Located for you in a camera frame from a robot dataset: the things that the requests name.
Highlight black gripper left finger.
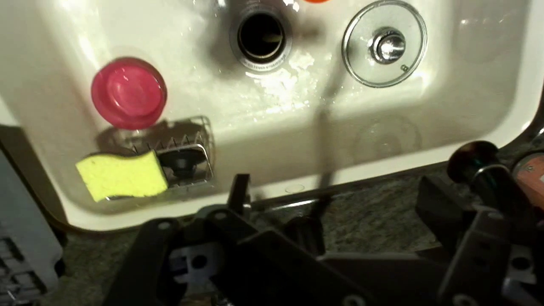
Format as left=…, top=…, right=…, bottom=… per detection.
left=100, top=171, right=376, bottom=306

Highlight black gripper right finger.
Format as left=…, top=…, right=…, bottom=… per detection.
left=415, top=174, right=544, bottom=306

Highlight metal sink drain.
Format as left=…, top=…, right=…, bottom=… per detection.
left=228, top=4, right=294, bottom=69

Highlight black kitchen faucet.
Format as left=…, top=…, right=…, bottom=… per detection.
left=446, top=139, right=544, bottom=239

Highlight hand soap bottle orange label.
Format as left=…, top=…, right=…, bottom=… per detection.
left=512, top=149, right=544, bottom=210

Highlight white kitchen sink basin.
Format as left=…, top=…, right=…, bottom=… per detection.
left=0, top=0, right=544, bottom=234

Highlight yellow sponge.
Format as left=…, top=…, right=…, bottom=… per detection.
left=75, top=149, right=170, bottom=203

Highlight pink plastic cup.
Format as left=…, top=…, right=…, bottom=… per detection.
left=90, top=55, right=170, bottom=132

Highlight wire sponge holder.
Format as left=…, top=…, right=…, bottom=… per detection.
left=99, top=113, right=218, bottom=188

